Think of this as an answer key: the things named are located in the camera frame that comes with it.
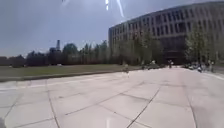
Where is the person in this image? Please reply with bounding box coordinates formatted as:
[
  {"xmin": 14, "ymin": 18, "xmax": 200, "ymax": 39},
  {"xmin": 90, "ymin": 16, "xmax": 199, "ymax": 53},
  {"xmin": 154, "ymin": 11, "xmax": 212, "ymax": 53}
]
[
  {"xmin": 121, "ymin": 63, "xmax": 130, "ymax": 76},
  {"xmin": 167, "ymin": 59, "xmax": 174, "ymax": 70}
]

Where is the pale green tree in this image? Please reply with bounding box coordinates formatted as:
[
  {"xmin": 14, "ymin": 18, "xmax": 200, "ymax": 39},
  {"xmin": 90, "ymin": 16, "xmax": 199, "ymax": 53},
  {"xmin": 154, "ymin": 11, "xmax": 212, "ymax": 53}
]
[{"xmin": 184, "ymin": 26, "xmax": 210, "ymax": 66}]

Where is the row of trees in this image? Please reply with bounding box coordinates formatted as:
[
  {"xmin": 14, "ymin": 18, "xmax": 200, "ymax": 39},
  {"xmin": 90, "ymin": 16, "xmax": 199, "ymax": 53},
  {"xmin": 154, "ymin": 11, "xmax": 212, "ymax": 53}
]
[{"xmin": 0, "ymin": 39, "xmax": 165, "ymax": 68}]

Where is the distant tower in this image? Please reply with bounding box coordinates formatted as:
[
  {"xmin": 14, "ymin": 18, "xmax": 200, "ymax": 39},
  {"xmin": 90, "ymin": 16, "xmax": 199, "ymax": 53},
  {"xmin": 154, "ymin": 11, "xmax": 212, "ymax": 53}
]
[{"xmin": 55, "ymin": 39, "xmax": 62, "ymax": 52}]

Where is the large grey curved building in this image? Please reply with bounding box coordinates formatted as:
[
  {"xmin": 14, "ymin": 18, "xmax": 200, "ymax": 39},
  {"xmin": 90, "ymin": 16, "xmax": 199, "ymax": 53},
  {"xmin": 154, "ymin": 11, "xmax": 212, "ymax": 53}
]
[{"xmin": 108, "ymin": 1, "xmax": 224, "ymax": 66}]

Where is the pale concrete slab plaza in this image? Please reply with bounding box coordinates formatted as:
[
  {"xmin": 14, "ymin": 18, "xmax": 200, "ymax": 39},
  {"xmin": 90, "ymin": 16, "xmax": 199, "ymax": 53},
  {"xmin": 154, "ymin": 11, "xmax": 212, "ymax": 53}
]
[{"xmin": 0, "ymin": 67, "xmax": 224, "ymax": 128}]

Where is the grass lawn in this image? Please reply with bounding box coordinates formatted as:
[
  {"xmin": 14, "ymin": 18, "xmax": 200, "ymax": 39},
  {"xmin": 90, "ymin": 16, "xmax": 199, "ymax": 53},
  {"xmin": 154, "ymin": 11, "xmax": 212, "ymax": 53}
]
[{"xmin": 0, "ymin": 64, "xmax": 144, "ymax": 83}]

